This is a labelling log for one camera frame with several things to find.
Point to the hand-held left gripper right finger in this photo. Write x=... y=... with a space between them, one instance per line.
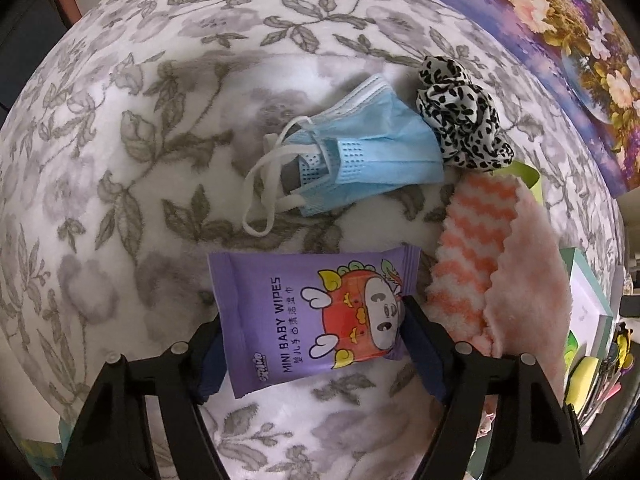
x=426 y=355

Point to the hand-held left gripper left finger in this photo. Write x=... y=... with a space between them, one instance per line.
x=212 y=370

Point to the purple baby wipes packet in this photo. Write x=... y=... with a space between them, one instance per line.
x=280 y=310

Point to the pink fleece cloth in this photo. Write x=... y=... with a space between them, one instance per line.
x=470 y=260

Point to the white box with teal rim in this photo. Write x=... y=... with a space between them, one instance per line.
x=585 y=300

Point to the green cloth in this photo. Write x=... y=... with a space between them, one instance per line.
x=530 y=175

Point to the blue face mask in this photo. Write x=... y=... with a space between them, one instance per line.
x=380 y=135

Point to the black and white spotted scrunchie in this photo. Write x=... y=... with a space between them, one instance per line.
x=460 y=110

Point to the grey floral blanket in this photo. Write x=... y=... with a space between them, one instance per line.
x=125 y=210

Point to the bunch of pens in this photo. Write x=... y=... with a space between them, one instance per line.
x=612 y=365

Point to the flower painting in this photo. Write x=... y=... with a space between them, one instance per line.
x=550 y=20

